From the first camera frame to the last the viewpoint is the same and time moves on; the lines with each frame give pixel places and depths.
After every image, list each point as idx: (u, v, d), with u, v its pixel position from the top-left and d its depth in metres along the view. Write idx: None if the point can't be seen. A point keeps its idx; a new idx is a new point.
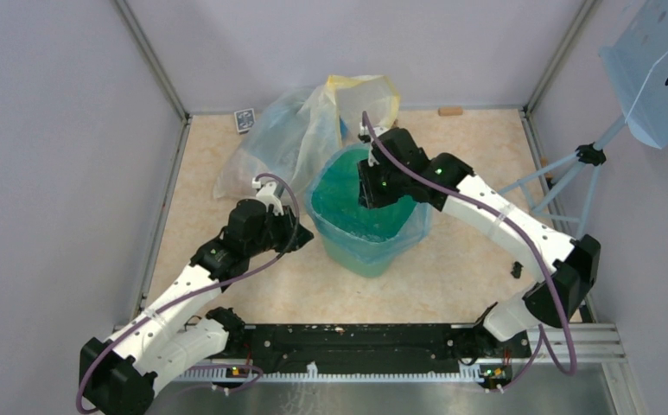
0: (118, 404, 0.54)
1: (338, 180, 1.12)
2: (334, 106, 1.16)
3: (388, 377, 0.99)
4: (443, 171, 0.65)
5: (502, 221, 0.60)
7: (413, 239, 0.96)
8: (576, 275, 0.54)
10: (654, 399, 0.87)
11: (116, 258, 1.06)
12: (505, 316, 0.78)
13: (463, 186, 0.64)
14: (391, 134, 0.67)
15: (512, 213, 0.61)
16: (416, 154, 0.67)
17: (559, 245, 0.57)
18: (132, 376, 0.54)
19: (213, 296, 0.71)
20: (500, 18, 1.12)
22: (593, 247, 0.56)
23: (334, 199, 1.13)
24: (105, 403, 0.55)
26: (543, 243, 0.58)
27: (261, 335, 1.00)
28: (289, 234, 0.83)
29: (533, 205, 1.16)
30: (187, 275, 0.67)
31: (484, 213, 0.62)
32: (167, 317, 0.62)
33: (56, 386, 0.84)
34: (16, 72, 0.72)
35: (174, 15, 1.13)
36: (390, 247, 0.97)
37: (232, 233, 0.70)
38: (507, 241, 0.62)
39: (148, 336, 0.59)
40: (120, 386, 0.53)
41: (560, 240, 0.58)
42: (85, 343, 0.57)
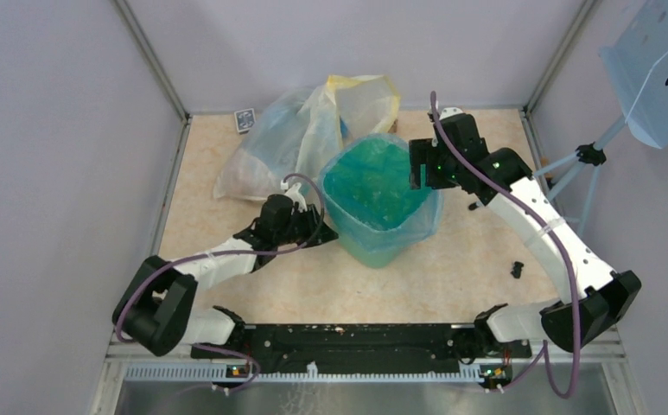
0: (164, 316, 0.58)
1: (353, 165, 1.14)
2: (334, 106, 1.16)
3: (388, 377, 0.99)
4: (499, 165, 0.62)
5: (546, 233, 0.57)
7: (416, 236, 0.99)
8: (606, 306, 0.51)
10: (655, 400, 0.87)
11: (116, 258, 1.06)
12: (514, 322, 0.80)
13: (516, 186, 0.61)
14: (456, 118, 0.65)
15: (557, 226, 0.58)
16: (477, 143, 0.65)
17: (594, 271, 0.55)
18: (190, 289, 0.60)
19: (246, 271, 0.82)
20: (501, 17, 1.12)
22: (633, 288, 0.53)
23: (348, 182, 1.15)
24: (143, 324, 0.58)
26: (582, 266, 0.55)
27: (261, 335, 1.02)
28: (311, 230, 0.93)
29: (548, 194, 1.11)
30: (233, 245, 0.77)
31: (530, 219, 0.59)
32: (219, 260, 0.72)
33: (56, 386, 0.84)
34: (17, 73, 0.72)
35: (174, 15, 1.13)
36: (391, 239, 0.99)
37: (264, 223, 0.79)
38: (544, 254, 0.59)
39: (203, 268, 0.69)
40: (178, 293, 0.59)
41: (599, 268, 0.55)
42: (141, 266, 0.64)
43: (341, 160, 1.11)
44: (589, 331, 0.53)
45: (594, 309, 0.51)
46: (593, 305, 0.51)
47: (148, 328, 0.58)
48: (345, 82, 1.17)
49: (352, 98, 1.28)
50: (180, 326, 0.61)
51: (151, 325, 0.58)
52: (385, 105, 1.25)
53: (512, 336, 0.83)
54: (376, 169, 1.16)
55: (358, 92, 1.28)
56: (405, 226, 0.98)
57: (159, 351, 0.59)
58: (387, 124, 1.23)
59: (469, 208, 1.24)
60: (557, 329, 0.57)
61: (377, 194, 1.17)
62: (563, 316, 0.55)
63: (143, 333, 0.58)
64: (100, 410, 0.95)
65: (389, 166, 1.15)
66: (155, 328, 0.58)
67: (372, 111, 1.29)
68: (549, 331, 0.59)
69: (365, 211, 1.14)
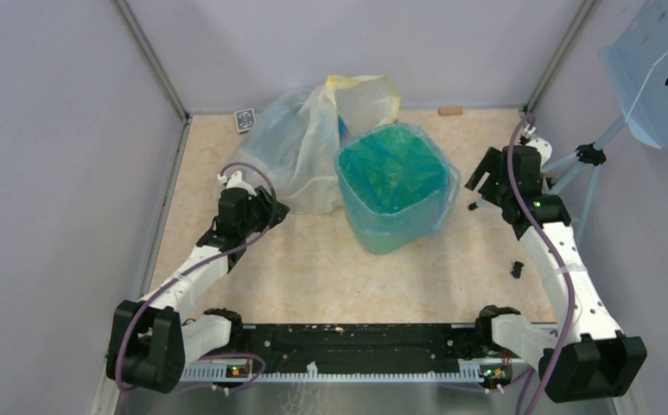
0: (158, 355, 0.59)
1: (376, 148, 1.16)
2: (334, 105, 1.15)
3: (388, 377, 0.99)
4: (541, 205, 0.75)
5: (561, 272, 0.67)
7: (417, 232, 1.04)
8: (596, 355, 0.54)
10: (655, 399, 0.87)
11: (115, 257, 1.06)
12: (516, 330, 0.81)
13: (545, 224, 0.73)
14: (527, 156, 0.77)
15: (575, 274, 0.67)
16: (535, 181, 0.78)
17: (597, 323, 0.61)
18: (174, 321, 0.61)
19: (222, 271, 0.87)
20: (501, 17, 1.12)
22: (633, 348, 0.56)
23: (366, 164, 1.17)
24: (143, 372, 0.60)
26: (586, 314, 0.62)
27: (261, 335, 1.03)
28: (269, 213, 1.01)
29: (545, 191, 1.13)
30: (202, 252, 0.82)
31: (551, 258, 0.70)
32: (191, 278, 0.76)
33: (55, 387, 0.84)
34: (16, 71, 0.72)
35: (174, 15, 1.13)
36: (389, 225, 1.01)
37: (226, 220, 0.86)
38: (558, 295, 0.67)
39: (178, 293, 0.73)
40: (162, 330, 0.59)
41: (603, 321, 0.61)
42: (114, 322, 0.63)
43: (365, 139, 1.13)
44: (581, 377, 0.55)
45: (582, 351, 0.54)
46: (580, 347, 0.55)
47: (151, 375, 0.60)
48: (344, 82, 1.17)
49: (352, 98, 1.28)
50: (178, 357, 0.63)
51: (152, 368, 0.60)
52: (385, 106, 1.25)
53: (508, 345, 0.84)
54: (398, 158, 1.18)
55: (357, 92, 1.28)
56: (410, 220, 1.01)
57: (168, 387, 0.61)
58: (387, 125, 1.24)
59: (468, 207, 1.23)
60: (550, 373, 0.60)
61: (393, 184, 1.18)
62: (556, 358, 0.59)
63: (149, 379, 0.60)
64: (100, 410, 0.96)
65: (411, 158, 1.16)
66: (158, 373, 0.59)
67: (371, 112, 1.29)
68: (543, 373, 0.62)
69: (374, 196, 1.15)
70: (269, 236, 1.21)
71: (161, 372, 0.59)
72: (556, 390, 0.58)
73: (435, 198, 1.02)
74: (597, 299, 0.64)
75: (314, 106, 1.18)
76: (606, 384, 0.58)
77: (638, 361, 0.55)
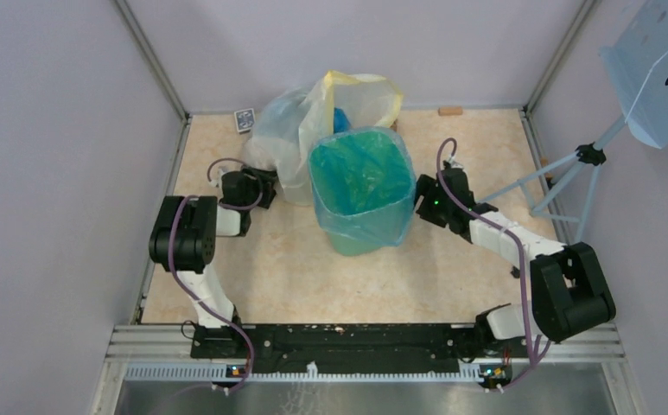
0: (203, 225, 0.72)
1: (353, 150, 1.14)
2: (326, 104, 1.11)
3: (388, 377, 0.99)
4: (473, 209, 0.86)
5: (503, 232, 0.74)
7: (374, 239, 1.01)
8: (555, 263, 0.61)
10: (654, 399, 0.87)
11: (116, 257, 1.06)
12: (512, 316, 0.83)
13: (485, 214, 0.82)
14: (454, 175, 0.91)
15: (512, 227, 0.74)
16: (467, 194, 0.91)
17: (546, 248, 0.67)
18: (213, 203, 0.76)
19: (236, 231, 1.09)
20: (502, 17, 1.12)
22: (583, 252, 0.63)
23: (343, 165, 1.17)
24: (187, 241, 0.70)
26: (532, 246, 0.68)
27: (261, 335, 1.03)
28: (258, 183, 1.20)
29: (532, 205, 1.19)
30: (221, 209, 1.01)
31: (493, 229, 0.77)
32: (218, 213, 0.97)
33: (57, 386, 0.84)
34: (15, 73, 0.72)
35: (174, 15, 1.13)
36: (348, 226, 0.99)
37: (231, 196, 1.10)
38: (512, 252, 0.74)
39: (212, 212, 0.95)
40: (210, 203, 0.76)
41: (550, 244, 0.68)
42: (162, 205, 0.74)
43: (343, 141, 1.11)
44: (557, 296, 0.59)
45: (541, 264, 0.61)
46: (537, 261, 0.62)
47: (193, 244, 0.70)
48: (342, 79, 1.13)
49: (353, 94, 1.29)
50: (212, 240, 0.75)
51: (192, 239, 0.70)
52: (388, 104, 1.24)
53: (511, 332, 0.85)
54: (376, 162, 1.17)
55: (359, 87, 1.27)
56: (367, 225, 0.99)
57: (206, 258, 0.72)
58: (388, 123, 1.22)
59: None
60: (542, 317, 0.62)
61: (370, 188, 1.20)
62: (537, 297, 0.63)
63: (189, 249, 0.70)
64: (100, 410, 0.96)
65: (387, 163, 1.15)
66: (199, 239, 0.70)
67: (374, 108, 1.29)
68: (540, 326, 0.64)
69: (346, 201, 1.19)
70: (270, 236, 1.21)
71: (203, 239, 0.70)
72: (553, 324, 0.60)
73: (402, 210, 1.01)
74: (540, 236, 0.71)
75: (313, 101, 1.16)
76: (588, 298, 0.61)
77: (592, 261, 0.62)
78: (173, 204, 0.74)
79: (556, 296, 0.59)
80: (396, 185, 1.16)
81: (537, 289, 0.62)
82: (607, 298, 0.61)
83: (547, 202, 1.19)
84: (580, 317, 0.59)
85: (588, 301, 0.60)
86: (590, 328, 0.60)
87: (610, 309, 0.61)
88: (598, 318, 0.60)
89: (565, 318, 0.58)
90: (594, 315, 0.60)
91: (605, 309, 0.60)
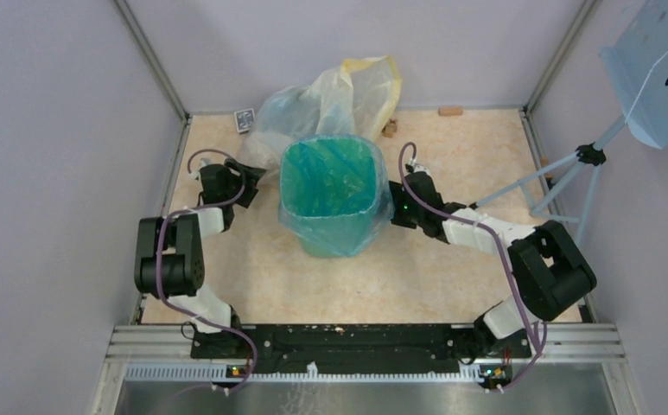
0: (187, 250, 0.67)
1: (335, 156, 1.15)
2: (349, 90, 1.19)
3: (387, 377, 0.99)
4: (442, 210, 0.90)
5: (476, 226, 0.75)
7: (329, 241, 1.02)
8: (530, 245, 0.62)
10: (655, 400, 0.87)
11: (115, 258, 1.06)
12: (508, 314, 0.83)
13: (455, 213, 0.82)
14: (420, 180, 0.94)
15: (483, 220, 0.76)
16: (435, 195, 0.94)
17: (519, 233, 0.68)
18: (194, 220, 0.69)
19: (221, 227, 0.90)
20: (502, 17, 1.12)
22: (553, 228, 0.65)
23: (323, 169, 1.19)
24: (176, 270, 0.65)
26: (506, 232, 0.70)
27: (261, 335, 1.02)
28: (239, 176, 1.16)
29: (532, 206, 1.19)
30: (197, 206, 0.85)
31: (465, 226, 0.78)
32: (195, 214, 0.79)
33: (56, 387, 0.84)
34: (15, 73, 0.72)
35: (173, 15, 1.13)
36: (302, 226, 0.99)
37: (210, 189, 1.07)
38: (489, 243, 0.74)
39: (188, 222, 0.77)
40: (191, 220, 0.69)
41: (521, 229, 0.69)
42: (138, 230, 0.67)
43: (323, 145, 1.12)
44: (538, 275, 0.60)
45: (518, 250, 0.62)
46: (514, 245, 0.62)
47: (181, 269, 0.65)
48: (357, 66, 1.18)
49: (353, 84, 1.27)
50: (200, 262, 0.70)
51: (179, 265, 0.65)
52: (387, 91, 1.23)
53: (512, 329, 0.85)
54: (357, 171, 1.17)
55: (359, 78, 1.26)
56: (321, 228, 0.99)
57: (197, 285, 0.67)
58: (390, 111, 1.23)
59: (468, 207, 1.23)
60: (531, 299, 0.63)
61: (346, 196, 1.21)
62: (523, 281, 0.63)
63: (178, 277, 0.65)
64: (100, 410, 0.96)
65: (366, 174, 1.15)
66: (187, 264, 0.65)
67: (372, 97, 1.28)
68: (530, 307, 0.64)
69: (321, 201, 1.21)
70: (269, 236, 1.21)
71: (190, 264, 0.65)
72: (543, 303, 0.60)
73: (359, 223, 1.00)
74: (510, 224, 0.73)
75: (328, 90, 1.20)
76: (569, 271, 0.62)
77: (564, 237, 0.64)
78: (149, 230, 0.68)
79: (539, 277, 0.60)
80: (370, 198, 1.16)
81: (519, 271, 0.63)
82: (588, 270, 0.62)
83: (547, 202, 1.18)
84: (565, 292, 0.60)
85: (572, 277, 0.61)
86: (577, 301, 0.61)
87: (592, 279, 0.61)
88: (584, 288, 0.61)
89: (553, 296, 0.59)
90: (580, 285, 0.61)
91: (588, 280, 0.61)
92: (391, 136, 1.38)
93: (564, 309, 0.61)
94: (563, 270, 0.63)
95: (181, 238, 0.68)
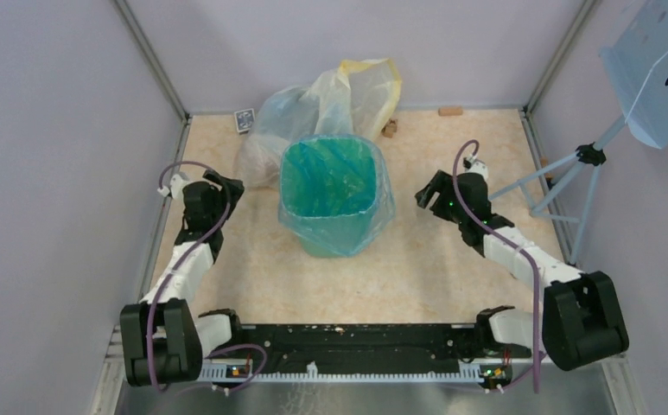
0: (179, 345, 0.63)
1: (335, 156, 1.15)
2: (346, 91, 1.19)
3: (388, 377, 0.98)
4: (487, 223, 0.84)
5: (518, 252, 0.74)
7: (329, 240, 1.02)
8: (569, 293, 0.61)
10: (654, 400, 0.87)
11: (116, 258, 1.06)
12: (512, 323, 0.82)
13: (499, 229, 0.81)
14: (475, 185, 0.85)
15: (528, 246, 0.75)
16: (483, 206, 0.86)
17: (563, 274, 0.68)
18: (181, 308, 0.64)
19: (210, 262, 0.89)
20: (502, 17, 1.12)
22: (601, 280, 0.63)
23: (323, 169, 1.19)
24: (171, 365, 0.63)
26: (549, 269, 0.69)
27: (261, 335, 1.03)
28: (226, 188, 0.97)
29: (532, 206, 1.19)
30: (183, 250, 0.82)
31: (508, 247, 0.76)
32: (183, 271, 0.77)
33: (55, 387, 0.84)
34: (16, 73, 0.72)
35: (173, 15, 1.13)
36: (302, 226, 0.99)
37: (195, 212, 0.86)
38: (524, 270, 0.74)
39: (175, 285, 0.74)
40: (179, 307, 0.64)
41: (566, 270, 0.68)
42: (124, 326, 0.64)
43: (324, 145, 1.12)
44: (569, 327, 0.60)
45: (556, 295, 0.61)
46: (553, 290, 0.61)
47: (177, 362, 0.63)
48: (356, 67, 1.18)
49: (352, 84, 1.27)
50: (195, 345, 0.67)
51: (174, 358, 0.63)
52: (387, 91, 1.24)
53: (511, 335, 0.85)
54: (357, 171, 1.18)
55: (358, 78, 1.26)
56: (321, 228, 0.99)
57: (194, 373, 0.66)
58: (390, 109, 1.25)
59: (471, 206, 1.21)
60: (554, 344, 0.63)
61: (346, 196, 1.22)
62: (550, 326, 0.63)
63: (174, 369, 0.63)
64: (100, 410, 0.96)
65: (366, 174, 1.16)
66: (181, 360, 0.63)
67: (371, 97, 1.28)
68: (548, 349, 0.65)
69: (321, 201, 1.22)
70: (269, 236, 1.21)
71: (185, 360, 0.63)
72: (563, 352, 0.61)
73: (358, 223, 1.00)
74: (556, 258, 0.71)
75: (326, 92, 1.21)
76: (601, 329, 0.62)
77: (608, 292, 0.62)
78: (136, 324, 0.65)
79: (569, 326, 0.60)
80: (370, 199, 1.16)
81: (550, 314, 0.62)
82: (621, 330, 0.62)
83: (547, 203, 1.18)
84: (590, 347, 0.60)
85: (602, 335, 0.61)
86: (600, 358, 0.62)
87: (622, 340, 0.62)
88: (609, 348, 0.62)
89: (576, 348, 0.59)
90: (606, 346, 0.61)
91: (619, 341, 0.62)
92: (391, 136, 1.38)
93: (586, 362, 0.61)
94: (595, 324, 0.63)
95: (169, 330, 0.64)
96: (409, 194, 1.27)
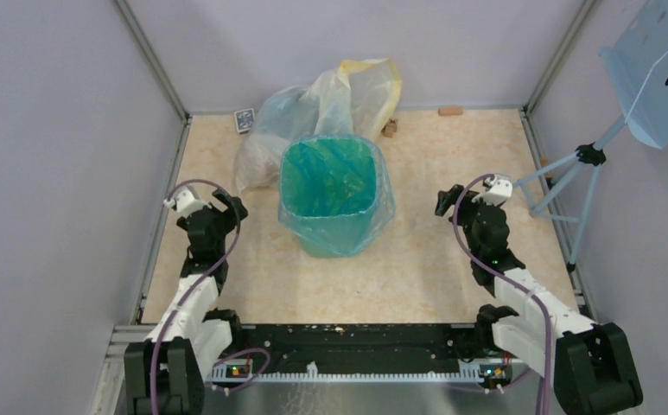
0: (181, 385, 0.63)
1: (335, 156, 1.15)
2: (346, 90, 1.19)
3: (388, 377, 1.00)
4: (498, 264, 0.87)
5: (530, 297, 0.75)
7: (329, 240, 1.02)
8: (582, 345, 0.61)
10: (654, 400, 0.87)
11: (116, 258, 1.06)
12: (518, 338, 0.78)
13: (511, 272, 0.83)
14: (496, 228, 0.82)
15: (539, 292, 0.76)
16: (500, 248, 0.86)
17: (575, 325, 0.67)
18: (182, 346, 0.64)
19: (215, 294, 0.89)
20: (502, 17, 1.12)
22: (612, 331, 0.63)
23: (323, 168, 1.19)
24: (173, 405, 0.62)
26: (561, 318, 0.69)
27: (261, 335, 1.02)
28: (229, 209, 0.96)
29: (533, 206, 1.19)
30: (191, 283, 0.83)
31: (519, 291, 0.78)
32: (188, 308, 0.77)
33: (55, 387, 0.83)
34: (15, 73, 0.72)
35: (173, 15, 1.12)
36: (302, 226, 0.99)
37: (200, 246, 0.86)
38: (536, 316, 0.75)
39: (181, 322, 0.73)
40: (180, 346, 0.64)
41: (577, 319, 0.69)
42: (126, 368, 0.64)
43: (324, 145, 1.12)
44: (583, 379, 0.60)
45: (569, 347, 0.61)
46: (566, 342, 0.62)
47: (178, 401, 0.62)
48: (356, 67, 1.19)
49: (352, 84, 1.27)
50: (196, 384, 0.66)
51: (175, 398, 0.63)
52: (387, 91, 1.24)
53: (512, 344, 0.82)
54: (357, 171, 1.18)
55: (358, 78, 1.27)
56: (321, 228, 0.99)
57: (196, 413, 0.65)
58: (390, 109, 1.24)
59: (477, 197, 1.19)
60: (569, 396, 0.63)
61: (346, 196, 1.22)
62: (564, 378, 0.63)
63: (175, 408, 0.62)
64: (100, 410, 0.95)
65: (366, 174, 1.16)
66: (183, 398, 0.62)
67: (371, 97, 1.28)
68: (563, 402, 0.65)
69: (321, 201, 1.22)
70: (269, 236, 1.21)
71: (187, 399, 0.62)
72: (576, 404, 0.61)
73: (358, 223, 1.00)
74: (567, 308, 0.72)
75: (327, 92, 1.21)
76: (615, 381, 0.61)
77: (622, 344, 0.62)
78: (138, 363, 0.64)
79: (582, 377, 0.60)
80: (370, 199, 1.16)
81: (563, 366, 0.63)
82: (636, 383, 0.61)
83: (547, 202, 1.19)
84: (606, 403, 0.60)
85: (618, 387, 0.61)
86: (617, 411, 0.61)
87: (637, 393, 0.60)
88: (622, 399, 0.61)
89: (589, 401, 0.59)
90: (620, 397, 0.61)
91: (632, 393, 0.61)
92: (392, 136, 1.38)
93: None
94: (611, 377, 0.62)
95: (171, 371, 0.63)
96: (409, 194, 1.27)
